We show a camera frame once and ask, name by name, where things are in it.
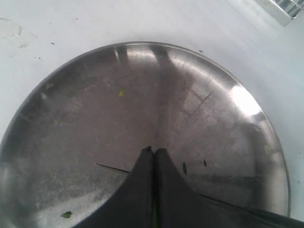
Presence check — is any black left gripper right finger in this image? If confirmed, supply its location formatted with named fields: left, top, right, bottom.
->
left=154, top=149, right=304, bottom=228

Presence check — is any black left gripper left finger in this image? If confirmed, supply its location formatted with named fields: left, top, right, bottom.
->
left=75, top=146, right=154, bottom=228

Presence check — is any round stainless steel plate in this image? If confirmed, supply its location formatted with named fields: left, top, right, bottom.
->
left=0, top=42, right=290, bottom=228

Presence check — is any metal wire utensil rack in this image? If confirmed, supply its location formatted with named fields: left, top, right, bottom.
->
left=255, top=0, right=304, bottom=26

